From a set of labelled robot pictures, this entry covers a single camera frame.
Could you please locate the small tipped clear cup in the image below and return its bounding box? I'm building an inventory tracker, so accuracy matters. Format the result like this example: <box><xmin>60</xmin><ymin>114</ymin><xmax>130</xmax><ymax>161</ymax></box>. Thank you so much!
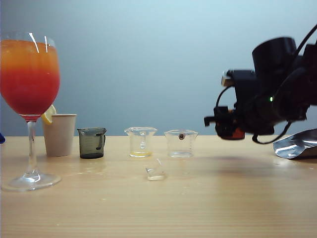
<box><xmin>145</xmin><ymin>158</ymin><xmax>169</xmax><ymax>182</ymax></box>

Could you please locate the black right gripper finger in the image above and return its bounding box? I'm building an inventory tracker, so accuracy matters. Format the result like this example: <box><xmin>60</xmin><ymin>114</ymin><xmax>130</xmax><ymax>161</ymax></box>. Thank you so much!
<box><xmin>204</xmin><ymin>106</ymin><xmax>235</xmax><ymax>128</ymax></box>
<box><xmin>214</xmin><ymin>125</ymin><xmax>236</xmax><ymax>140</ymax></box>

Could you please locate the silver foil bag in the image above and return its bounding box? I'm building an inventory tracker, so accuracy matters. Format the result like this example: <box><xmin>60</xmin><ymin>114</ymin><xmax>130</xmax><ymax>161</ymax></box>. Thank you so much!
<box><xmin>272</xmin><ymin>128</ymin><xmax>317</xmax><ymax>160</ymax></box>

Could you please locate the beige paper cup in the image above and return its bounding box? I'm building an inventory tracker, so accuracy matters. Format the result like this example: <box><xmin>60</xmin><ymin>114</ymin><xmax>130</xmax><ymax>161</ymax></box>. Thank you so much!
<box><xmin>42</xmin><ymin>113</ymin><xmax>78</xmax><ymax>158</ymax></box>

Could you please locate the large stemmed wine glass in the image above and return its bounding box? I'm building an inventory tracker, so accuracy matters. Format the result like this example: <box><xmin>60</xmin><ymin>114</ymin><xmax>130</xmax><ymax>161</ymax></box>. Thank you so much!
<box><xmin>0</xmin><ymin>31</ymin><xmax>62</xmax><ymax>192</ymax></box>

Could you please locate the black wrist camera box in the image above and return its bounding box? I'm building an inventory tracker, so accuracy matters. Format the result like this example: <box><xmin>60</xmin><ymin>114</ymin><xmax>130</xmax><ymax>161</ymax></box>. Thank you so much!
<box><xmin>220</xmin><ymin>69</ymin><xmax>259</xmax><ymax>100</ymax></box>

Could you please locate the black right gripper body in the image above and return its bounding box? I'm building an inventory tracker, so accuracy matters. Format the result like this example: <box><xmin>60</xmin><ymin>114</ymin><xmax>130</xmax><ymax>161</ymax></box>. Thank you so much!
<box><xmin>232</xmin><ymin>93</ymin><xmax>309</xmax><ymax>136</ymax></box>

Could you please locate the clear measuring cup round sticker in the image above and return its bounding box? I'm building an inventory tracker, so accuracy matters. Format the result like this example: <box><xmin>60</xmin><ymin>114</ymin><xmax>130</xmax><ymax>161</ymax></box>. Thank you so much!
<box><xmin>163</xmin><ymin>129</ymin><xmax>200</xmax><ymax>159</ymax></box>

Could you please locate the dark smoked measuring cup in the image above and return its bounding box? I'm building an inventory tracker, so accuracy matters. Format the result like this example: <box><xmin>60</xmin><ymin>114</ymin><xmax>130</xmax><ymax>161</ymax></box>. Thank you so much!
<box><xmin>77</xmin><ymin>127</ymin><xmax>107</xmax><ymax>160</ymax></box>

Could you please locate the yellow lemon slice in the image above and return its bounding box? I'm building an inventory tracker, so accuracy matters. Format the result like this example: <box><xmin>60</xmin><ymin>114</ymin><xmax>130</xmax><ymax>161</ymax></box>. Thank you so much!
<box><xmin>41</xmin><ymin>104</ymin><xmax>57</xmax><ymax>125</ymax></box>

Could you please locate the clear measuring cup yellow residue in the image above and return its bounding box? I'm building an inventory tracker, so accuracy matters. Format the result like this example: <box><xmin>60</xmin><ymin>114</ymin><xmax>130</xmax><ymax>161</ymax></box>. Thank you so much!
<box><xmin>124</xmin><ymin>126</ymin><xmax>159</xmax><ymax>159</ymax></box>

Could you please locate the thin black camera cable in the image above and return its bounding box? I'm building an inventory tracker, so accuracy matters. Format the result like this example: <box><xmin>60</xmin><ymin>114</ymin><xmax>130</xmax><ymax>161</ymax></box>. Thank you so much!
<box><xmin>213</xmin><ymin>85</ymin><xmax>236</xmax><ymax>111</ymax></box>

